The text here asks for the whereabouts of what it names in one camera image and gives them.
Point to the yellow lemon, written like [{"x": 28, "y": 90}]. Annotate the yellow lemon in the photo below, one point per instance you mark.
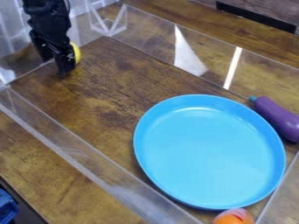
[{"x": 76, "y": 50}]

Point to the blue object at corner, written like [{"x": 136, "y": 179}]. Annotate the blue object at corner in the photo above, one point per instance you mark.
[{"x": 8, "y": 207}]

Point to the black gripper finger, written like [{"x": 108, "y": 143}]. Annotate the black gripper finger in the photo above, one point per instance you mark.
[
  {"x": 41, "y": 48},
  {"x": 65, "y": 60}
]

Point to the orange toy fruit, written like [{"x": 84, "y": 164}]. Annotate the orange toy fruit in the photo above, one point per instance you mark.
[{"x": 233, "y": 216}]

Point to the blue oval tray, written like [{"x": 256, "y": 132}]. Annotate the blue oval tray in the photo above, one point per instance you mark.
[{"x": 209, "y": 151}]

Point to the purple toy eggplant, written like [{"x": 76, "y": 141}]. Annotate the purple toy eggplant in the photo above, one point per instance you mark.
[{"x": 283, "y": 120}]

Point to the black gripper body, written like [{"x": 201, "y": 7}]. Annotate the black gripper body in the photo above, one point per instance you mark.
[{"x": 49, "y": 22}]

